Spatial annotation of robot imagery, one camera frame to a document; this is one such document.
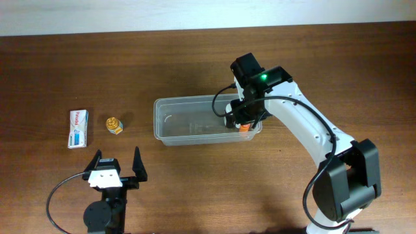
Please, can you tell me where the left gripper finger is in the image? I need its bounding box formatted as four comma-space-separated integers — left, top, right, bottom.
85, 149, 102, 172
132, 146, 148, 182

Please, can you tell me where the orange tube white cap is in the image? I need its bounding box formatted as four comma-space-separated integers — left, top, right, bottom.
239, 124, 251, 132

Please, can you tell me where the black bottle white cap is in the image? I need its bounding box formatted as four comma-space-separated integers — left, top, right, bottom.
224, 114, 235, 129

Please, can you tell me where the white medicine box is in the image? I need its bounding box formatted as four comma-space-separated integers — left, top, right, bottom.
68, 110, 88, 149

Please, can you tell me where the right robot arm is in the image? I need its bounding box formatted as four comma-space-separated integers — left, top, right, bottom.
224, 53, 382, 233

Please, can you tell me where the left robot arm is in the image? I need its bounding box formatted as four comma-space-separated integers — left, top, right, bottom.
82, 147, 148, 234

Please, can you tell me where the clear plastic container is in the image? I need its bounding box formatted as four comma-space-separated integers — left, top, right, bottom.
153, 95, 262, 146

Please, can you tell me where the small gold-lid jar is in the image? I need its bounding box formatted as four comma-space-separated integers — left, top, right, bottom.
105, 117, 124, 135

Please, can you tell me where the left black cable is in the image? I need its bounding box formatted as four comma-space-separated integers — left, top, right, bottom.
45, 172, 90, 234

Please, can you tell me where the black cable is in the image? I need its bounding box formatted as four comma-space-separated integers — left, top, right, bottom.
45, 172, 90, 234
211, 83, 355, 231

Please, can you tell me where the right black cable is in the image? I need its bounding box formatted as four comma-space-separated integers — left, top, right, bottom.
211, 83, 355, 231

